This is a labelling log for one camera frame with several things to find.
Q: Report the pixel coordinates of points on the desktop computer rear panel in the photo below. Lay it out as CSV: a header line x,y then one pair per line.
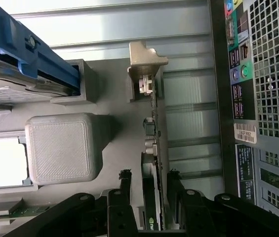
x,y
260,106

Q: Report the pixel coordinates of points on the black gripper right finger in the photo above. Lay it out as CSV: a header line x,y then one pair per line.
x,y
193,209

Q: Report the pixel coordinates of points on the hard disk in blue caddy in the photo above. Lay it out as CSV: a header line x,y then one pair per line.
x,y
25,64

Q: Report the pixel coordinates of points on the silver CPU chip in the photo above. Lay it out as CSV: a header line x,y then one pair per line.
x,y
4,160

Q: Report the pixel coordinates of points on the green RAM stick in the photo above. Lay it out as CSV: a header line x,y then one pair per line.
x,y
13,209

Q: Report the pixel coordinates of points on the white barcode sticker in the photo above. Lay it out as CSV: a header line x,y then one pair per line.
x,y
246,132

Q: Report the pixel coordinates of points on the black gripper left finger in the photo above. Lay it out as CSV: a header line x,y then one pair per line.
x,y
114,209

